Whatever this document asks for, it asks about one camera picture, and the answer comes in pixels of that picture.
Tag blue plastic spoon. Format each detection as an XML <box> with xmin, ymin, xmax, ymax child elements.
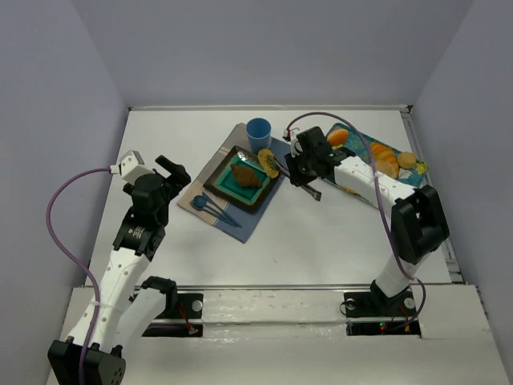
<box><xmin>192</xmin><ymin>196</ymin><xmax>222</xmax><ymax>214</ymax></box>

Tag round orange bun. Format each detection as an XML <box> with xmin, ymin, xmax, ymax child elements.
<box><xmin>327</xmin><ymin>128</ymin><xmax>349</xmax><ymax>147</ymax></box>

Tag aluminium front rail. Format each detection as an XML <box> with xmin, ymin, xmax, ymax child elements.
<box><xmin>134</xmin><ymin>283</ymin><xmax>374</xmax><ymax>292</ymax></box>

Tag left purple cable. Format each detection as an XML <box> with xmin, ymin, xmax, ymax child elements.
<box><xmin>46</xmin><ymin>164</ymin><xmax>121</xmax><ymax>385</ymax></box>

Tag small round pale bun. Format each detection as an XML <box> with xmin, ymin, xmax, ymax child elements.
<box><xmin>397</xmin><ymin>152</ymin><xmax>417</xmax><ymax>169</ymax></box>

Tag golden croissant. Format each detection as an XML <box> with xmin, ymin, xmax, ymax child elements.
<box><xmin>370</xmin><ymin>142</ymin><xmax>399</xmax><ymax>172</ymax></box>

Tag green square ceramic plate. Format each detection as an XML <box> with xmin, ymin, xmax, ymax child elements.
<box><xmin>204</xmin><ymin>146</ymin><xmax>281</xmax><ymax>213</ymax></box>

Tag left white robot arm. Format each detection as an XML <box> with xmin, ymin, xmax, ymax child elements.
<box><xmin>47</xmin><ymin>151</ymin><xmax>191</xmax><ymax>384</ymax></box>

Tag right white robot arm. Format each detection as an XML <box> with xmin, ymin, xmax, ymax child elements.
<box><xmin>284</xmin><ymin>127</ymin><xmax>449</xmax><ymax>298</ymax></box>

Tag metal tongs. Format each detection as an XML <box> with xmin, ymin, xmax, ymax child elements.
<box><xmin>266</xmin><ymin>156</ymin><xmax>321</xmax><ymax>201</ymax></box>

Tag blue plastic cup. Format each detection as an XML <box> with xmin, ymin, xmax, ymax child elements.
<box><xmin>246</xmin><ymin>118</ymin><xmax>272</xmax><ymax>154</ymax></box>

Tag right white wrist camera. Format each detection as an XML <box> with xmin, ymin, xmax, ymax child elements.
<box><xmin>288</xmin><ymin>128</ymin><xmax>302</xmax><ymax>157</ymax></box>

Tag blue plastic knife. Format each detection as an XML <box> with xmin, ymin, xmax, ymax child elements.
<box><xmin>191</xmin><ymin>202</ymin><xmax>238</xmax><ymax>228</ymax></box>

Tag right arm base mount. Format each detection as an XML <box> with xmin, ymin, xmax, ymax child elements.
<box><xmin>339</xmin><ymin>282</ymin><xmax>422</xmax><ymax>336</ymax></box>

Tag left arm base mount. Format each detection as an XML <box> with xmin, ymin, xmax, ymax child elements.
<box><xmin>140</xmin><ymin>276</ymin><xmax>204</xmax><ymax>338</ymax></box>

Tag blue floral tray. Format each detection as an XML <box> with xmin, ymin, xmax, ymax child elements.
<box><xmin>322</xmin><ymin>123</ymin><xmax>428</xmax><ymax>208</ymax></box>

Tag dark brown croissant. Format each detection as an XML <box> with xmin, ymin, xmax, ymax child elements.
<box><xmin>230</xmin><ymin>164</ymin><xmax>262</xmax><ymax>188</ymax></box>

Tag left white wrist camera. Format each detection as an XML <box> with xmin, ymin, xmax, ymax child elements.
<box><xmin>119</xmin><ymin>150</ymin><xmax>151</xmax><ymax>185</ymax></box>

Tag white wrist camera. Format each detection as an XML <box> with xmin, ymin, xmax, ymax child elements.
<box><xmin>119</xmin><ymin>150</ymin><xmax>151</xmax><ymax>185</ymax></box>
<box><xmin>288</xmin><ymin>128</ymin><xmax>302</xmax><ymax>157</ymax></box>

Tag toasted baguette slice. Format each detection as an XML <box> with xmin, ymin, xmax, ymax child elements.
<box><xmin>257</xmin><ymin>148</ymin><xmax>281</xmax><ymax>179</ymax></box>

